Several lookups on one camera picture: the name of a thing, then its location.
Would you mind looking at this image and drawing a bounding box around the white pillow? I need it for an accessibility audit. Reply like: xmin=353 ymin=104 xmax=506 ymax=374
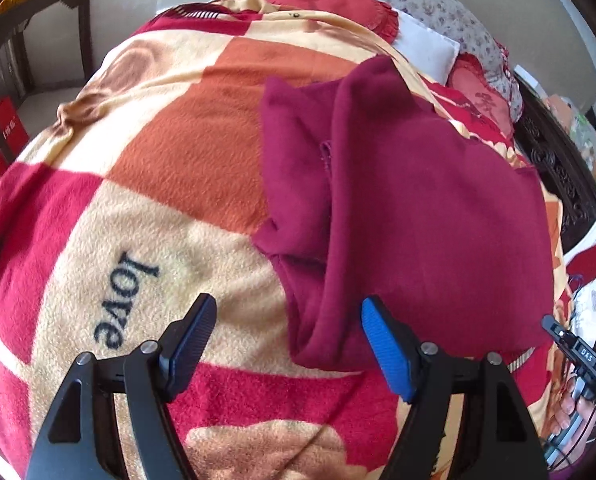
xmin=390 ymin=7 xmax=461 ymax=83

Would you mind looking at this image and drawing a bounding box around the small red heart pillow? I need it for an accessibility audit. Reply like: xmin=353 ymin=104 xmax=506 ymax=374
xmin=447 ymin=52 xmax=516 ymax=141

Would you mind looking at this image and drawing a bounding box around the dark wooden table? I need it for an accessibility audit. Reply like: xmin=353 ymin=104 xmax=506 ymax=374
xmin=0 ymin=0 xmax=94 ymax=106

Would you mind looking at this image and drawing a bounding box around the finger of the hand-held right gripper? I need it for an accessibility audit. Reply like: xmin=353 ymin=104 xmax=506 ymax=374
xmin=542 ymin=314 xmax=596 ymax=368

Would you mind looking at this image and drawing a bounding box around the red and white printed cloth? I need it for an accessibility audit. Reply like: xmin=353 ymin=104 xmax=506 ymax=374
xmin=562 ymin=240 xmax=596 ymax=341

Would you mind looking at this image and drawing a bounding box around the dark carved wooden headboard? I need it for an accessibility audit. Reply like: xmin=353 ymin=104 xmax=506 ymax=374
xmin=512 ymin=75 xmax=596 ymax=256

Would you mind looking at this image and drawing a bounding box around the maroon fleece garment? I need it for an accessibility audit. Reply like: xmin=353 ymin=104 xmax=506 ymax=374
xmin=252 ymin=55 xmax=556 ymax=372

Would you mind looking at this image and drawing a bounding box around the red and cream checked blanket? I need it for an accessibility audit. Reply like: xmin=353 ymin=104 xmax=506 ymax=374
xmin=0 ymin=0 xmax=578 ymax=480

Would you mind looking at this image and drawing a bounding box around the person's right hand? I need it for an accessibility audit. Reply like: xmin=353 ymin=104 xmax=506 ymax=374
xmin=548 ymin=380 xmax=596 ymax=461

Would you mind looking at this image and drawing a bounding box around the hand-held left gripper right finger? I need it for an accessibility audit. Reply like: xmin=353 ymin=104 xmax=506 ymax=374
xmin=361 ymin=295 xmax=549 ymax=480

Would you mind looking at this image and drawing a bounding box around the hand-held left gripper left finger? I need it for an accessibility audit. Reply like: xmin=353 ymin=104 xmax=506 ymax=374
xmin=25 ymin=293 xmax=217 ymax=480

